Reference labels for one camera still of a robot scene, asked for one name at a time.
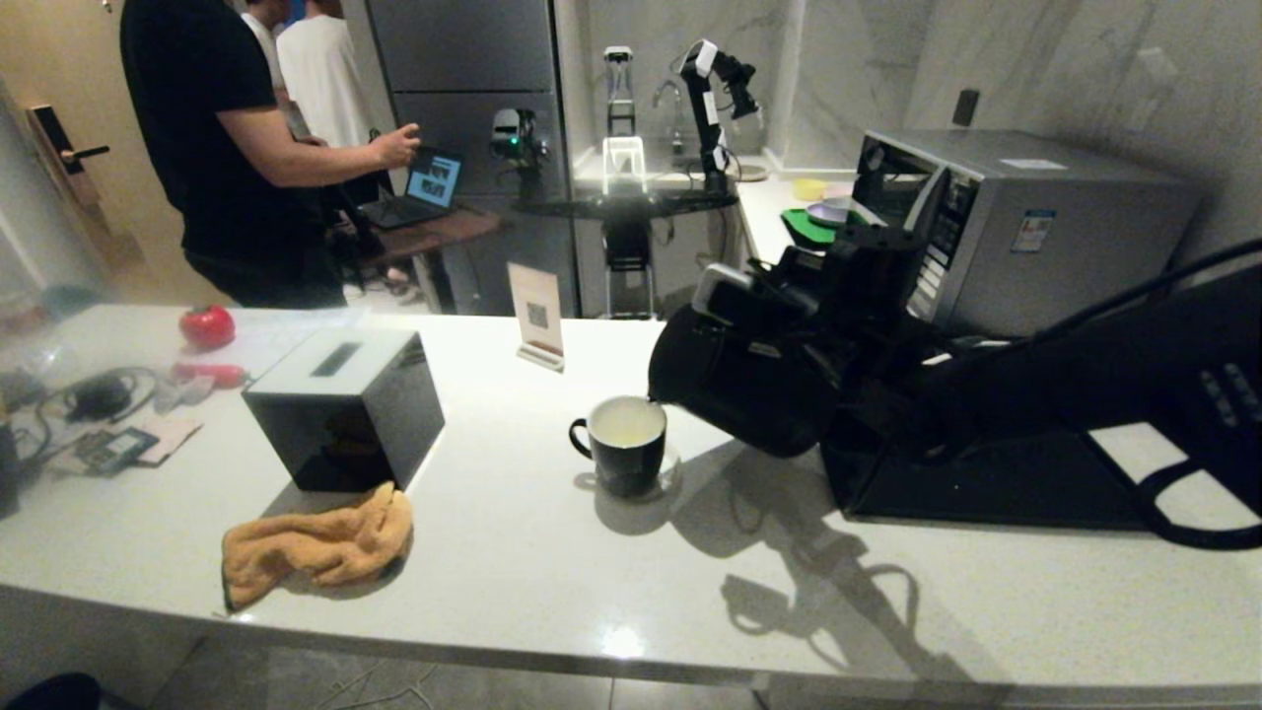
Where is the red tomato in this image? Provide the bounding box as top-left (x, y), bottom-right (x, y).
top-left (179, 305), bottom-right (238, 352)

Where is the chrome faucet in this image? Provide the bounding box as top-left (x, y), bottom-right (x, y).
top-left (651, 79), bottom-right (688, 159)

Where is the black device green light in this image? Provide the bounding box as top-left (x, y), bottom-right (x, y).
top-left (491, 108), bottom-right (548, 174)

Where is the silver microwave oven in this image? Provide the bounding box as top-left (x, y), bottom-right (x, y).
top-left (853, 128), bottom-right (1199, 341)

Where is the crumpled white wrapper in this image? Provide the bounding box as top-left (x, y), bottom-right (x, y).
top-left (153, 377), bottom-right (218, 415)

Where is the person in white shirt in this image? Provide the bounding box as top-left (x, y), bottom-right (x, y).
top-left (276, 0), bottom-right (381, 149)
top-left (242, 0), bottom-right (297, 114)

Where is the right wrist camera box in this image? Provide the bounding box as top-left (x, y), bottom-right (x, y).
top-left (693, 261), bottom-right (760, 317)

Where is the black electric kettle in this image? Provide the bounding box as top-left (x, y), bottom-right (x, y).
top-left (648, 306), bottom-right (839, 460)

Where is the white glowing frame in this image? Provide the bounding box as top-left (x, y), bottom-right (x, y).
top-left (601, 136), bottom-right (647, 196)

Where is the man in black shirt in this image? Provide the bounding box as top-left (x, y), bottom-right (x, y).
top-left (118, 0), bottom-right (423, 309)

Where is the black table pedestal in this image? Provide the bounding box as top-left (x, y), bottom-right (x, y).
top-left (601, 219), bottom-right (657, 321)

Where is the black serving tray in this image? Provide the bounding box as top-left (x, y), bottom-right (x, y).
top-left (823, 424), bottom-right (1174, 532)

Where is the black round tabletop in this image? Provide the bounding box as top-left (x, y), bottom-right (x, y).
top-left (513, 187), bottom-right (740, 223)

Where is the grey refrigerator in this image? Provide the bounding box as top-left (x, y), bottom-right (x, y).
top-left (365, 0), bottom-right (583, 319)

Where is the black computer mouse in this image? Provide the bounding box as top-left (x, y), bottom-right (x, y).
top-left (69, 380), bottom-right (134, 423)

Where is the small wooden table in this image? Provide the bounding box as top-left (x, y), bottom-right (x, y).
top-left (330, 205), bottom-right (504, 317)

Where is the red chili pepper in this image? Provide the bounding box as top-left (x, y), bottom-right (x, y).
top-left (174, 362), bottom-right (249, 390)

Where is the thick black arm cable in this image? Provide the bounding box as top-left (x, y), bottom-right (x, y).
top-left (1134, 459), bottom-right (1262, 550)

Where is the QR code table sign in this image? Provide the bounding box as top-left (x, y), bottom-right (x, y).
top-left (508, 264), bottom-right (568, 376)

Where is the black tissue box white lid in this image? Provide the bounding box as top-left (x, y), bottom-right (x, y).
top-left (243, 328), bottom-right (447, 494)

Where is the black door lock handle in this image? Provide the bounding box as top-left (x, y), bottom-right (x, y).
top-left (28, 104), bottom-right (111, 183)

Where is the green mat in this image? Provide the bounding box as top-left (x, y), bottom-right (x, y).
top-left (779, 207), bottom-right (878, 255)

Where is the black mug white inside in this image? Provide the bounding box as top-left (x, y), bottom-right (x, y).
top-left (569, 396), bottom-right (668, 497)

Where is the orange cloth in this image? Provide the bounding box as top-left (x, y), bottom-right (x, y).
top-left (222, 481), bottom-right (415, 612)

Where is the dark green sachet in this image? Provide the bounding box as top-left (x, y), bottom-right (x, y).
top-left (75, 429), bottom-right (162, 477)

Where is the open laptop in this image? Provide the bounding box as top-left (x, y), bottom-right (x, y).
top-left (360, 146), bottom-right (464, 231)

